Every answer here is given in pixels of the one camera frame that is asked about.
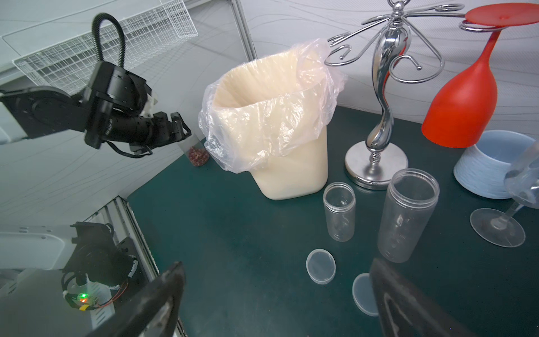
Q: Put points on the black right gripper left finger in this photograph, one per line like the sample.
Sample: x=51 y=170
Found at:
x=154 y=311

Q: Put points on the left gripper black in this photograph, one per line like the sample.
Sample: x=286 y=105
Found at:
x=167 y=129

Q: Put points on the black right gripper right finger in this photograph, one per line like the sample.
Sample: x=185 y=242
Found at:
x=404 y=310

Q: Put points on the clear plastic jar lid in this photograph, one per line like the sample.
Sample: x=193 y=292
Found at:
x=320 y=266

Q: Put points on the jar with dried flowers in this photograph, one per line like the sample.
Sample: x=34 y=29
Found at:
x=339 y=204

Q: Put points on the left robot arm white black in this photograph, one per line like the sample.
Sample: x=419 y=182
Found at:
x=107 y=111

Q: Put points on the cream trash bin with bag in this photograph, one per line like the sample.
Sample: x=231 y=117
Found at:
x=269 y=118

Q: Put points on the chrome glass holder stand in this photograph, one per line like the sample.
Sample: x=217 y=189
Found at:
x=372 y=163

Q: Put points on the clear wine glass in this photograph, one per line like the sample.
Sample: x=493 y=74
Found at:
x=521 y=182

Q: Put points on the red plastic wine glass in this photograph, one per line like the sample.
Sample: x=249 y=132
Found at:
x=462 y=109

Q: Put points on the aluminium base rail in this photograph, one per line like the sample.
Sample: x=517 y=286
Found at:
x=130 y=240

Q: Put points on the white wire basket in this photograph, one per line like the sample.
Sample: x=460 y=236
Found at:
x=68 y=65

